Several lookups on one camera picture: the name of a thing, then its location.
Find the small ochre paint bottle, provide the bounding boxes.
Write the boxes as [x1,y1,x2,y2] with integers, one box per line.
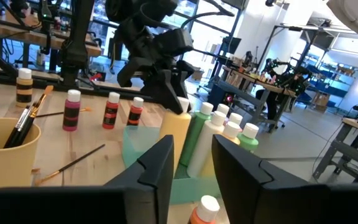
[15,68,34,108]

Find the medium yellow paint bottle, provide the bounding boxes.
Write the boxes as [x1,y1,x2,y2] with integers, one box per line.
[201,121,242,178]

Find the black monitor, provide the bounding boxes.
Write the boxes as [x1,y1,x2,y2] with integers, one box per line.
[221,36,242,55]

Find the wood-top work table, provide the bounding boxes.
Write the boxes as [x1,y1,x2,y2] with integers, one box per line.
[216,65,307,134]

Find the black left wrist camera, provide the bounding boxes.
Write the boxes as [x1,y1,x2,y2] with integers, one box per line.
[153,27,195,58]

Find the teal plastic bin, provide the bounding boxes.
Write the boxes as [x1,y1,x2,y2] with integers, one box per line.
[122,126,229,206]

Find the small red-orange paint bottle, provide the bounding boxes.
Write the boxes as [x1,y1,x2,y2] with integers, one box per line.
[126,96,145,127]

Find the person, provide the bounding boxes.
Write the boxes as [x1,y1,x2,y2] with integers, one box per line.
[255,57,314,127]

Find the black-handled paintbrush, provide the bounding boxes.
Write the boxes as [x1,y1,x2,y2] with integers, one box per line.
[9,116,37,147]

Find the large yellow paint bottle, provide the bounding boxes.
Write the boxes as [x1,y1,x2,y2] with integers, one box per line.
[158,96,193,175]

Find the small red paint bottle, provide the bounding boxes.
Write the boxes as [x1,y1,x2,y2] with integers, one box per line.
[102,91,121,130]

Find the small orange paint bottle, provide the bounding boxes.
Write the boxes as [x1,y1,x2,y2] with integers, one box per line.
[188,195,221,224]

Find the paintbrushes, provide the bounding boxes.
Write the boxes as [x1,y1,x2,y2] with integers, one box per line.
[26,85,55,131]

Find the small magenta paint bottle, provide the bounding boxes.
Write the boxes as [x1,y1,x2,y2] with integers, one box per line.
[62,89,82,133]

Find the green apple-label paint bottle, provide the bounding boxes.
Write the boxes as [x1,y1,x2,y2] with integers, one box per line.
[178,101,214,167]

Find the black aluminium table frame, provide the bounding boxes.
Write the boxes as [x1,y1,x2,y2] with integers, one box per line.
[0,37,160,103]

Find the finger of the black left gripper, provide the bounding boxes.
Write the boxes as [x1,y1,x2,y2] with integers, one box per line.
[141,70,185,114]
[176,60,195,100]

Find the black computer tower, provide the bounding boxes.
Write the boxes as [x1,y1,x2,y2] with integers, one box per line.
[208,83,234,110]

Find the cardboard box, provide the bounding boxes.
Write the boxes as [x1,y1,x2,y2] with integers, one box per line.
[311,91,331,113]
[193,68,206,82]

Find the wood-top robot table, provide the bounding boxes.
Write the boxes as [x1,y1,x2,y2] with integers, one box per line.
[0,18,103,74]

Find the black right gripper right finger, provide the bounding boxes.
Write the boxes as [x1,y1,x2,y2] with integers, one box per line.
[211,134,358,224]

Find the large white paint bottle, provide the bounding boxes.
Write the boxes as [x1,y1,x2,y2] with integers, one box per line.
[186,110,227,179]

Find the shelf with blue bins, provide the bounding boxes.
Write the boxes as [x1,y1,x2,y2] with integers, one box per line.
[303,52,358,98]

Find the yellow plastic cup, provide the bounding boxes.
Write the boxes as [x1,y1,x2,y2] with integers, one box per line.
[0,117,42,194]

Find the gray metal table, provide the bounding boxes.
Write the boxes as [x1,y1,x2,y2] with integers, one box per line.
[312,116,358,185]

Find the black paintbrush gold ferrule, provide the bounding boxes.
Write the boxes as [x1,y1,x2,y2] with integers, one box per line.
[35,143,106,185]

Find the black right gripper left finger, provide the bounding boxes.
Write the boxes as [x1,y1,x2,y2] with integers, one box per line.
[0,134,175,224]

